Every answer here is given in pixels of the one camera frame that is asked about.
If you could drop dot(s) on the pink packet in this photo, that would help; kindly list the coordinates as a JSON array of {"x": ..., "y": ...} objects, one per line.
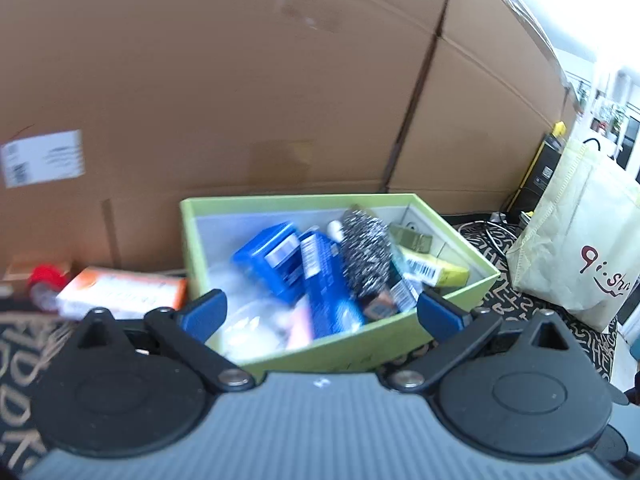
[{"x": 300, "y": 327}]

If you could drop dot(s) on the steel wool scrubber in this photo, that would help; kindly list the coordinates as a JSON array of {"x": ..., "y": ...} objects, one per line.
[{"x": 366, "y": 255}]

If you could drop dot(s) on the patterned black table mat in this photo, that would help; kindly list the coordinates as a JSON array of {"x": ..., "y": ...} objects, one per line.
[{"x": 550, "y": 345}]

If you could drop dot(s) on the blue box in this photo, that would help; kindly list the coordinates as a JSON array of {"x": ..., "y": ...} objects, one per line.
[{"x": 272, "y": 260}]

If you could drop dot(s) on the olive green small box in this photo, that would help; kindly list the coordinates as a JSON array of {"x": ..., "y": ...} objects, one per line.
[{"x": 411, "y": 239}]

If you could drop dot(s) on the clear plastic bag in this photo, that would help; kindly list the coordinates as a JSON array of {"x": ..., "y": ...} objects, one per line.
[{"x": 245, "y": 320}]

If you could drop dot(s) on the yellow-green small box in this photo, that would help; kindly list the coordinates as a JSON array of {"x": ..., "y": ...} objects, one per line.
[{"x": 440, "y": 270}]

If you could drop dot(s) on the beige tote bag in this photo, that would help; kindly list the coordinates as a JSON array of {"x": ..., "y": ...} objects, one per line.
[{"x": 575, "y": 240}]

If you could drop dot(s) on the large brown cardboard box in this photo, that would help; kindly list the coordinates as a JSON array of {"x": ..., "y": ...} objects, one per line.
[{"x": 225, "y": 85}]

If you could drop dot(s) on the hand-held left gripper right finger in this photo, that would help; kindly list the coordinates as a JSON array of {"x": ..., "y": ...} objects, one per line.
[{"x": 440, "y": 310}]

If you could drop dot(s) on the red tape roll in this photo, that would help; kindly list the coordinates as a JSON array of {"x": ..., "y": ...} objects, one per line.
[{"x": 46, "y": 282}]

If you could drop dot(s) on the orange and white box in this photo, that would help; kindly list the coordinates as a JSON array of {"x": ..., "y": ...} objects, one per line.
[{"x": 120, "y": 292}]

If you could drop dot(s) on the light green cardboard box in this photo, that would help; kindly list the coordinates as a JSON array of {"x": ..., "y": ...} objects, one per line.
[{"x": 330, "y": 350}]

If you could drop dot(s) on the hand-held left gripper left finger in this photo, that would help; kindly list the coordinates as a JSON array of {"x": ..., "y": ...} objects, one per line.
[{"x": 204, "y": 311}]

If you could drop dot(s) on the dark green striped packet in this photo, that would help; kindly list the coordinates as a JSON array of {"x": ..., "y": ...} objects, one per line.
[{"x": 404, "y": 285}]

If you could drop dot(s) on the small brown item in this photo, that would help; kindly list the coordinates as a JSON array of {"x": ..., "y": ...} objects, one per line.
[{"x": 382, "y": 305}]

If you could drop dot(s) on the long blue packet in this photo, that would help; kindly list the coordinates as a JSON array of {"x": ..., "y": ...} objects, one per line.
[{"x": 327, "y": 290}]

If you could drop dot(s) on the white shipping label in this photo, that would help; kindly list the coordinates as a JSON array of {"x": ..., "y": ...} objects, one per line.
[{"x": 42, "y": 159}]

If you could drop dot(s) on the black and yellow appliance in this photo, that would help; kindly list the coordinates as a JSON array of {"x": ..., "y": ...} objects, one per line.
[{"x": 542, "y": 175}]

